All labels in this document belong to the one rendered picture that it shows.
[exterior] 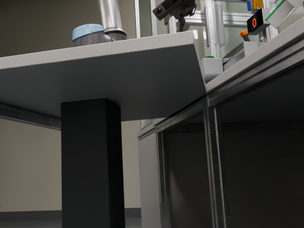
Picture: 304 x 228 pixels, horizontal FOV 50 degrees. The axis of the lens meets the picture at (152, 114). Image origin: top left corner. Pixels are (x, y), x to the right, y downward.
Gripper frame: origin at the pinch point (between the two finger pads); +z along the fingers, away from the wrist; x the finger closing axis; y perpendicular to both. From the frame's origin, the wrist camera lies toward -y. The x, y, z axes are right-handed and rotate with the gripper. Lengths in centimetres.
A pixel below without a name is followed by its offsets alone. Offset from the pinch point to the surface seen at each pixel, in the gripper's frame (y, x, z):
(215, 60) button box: -4.1, -28.3, -13.2
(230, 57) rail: -2.8, -32.3, -18.3
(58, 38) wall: 42, 261, 265
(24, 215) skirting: -106, 86, 370
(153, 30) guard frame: 26, 40, 47
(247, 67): -17, -46, -36
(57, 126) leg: -55, -2, 29
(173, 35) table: -38, -38, -50
